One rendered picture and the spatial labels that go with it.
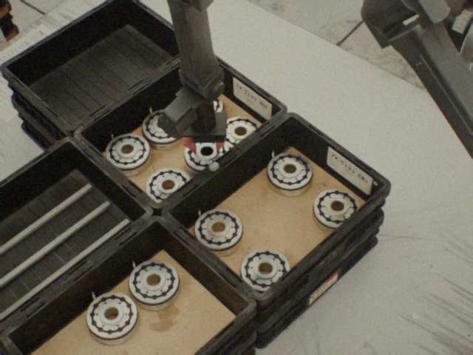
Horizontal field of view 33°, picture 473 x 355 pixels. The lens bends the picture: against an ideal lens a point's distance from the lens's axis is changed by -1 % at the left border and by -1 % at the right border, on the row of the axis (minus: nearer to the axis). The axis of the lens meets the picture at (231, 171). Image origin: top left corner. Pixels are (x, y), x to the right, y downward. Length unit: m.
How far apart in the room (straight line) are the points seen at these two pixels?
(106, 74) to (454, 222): 0.94
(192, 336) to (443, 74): 0.78
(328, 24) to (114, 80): 1.55
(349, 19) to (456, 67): 2.36
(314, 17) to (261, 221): 1.82
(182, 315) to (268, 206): 0.32
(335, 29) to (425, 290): 1.76
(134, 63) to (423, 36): 1.14
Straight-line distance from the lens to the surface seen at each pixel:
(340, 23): 3.43
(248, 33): 2.33
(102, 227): 1.77
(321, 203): 1.74
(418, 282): 1.85
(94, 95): 2.03
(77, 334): 1.65
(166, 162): 1.86
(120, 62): 2.10
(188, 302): 1.65
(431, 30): 1.09
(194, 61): 1.47
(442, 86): 1.10
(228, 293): 1.58
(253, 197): 1.79
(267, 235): 1.73
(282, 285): 1.55
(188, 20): 1.34
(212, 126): 1.70
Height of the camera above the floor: 2.28
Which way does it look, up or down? 52 degrees down
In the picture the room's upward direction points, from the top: 2 degrees counter-clockwise
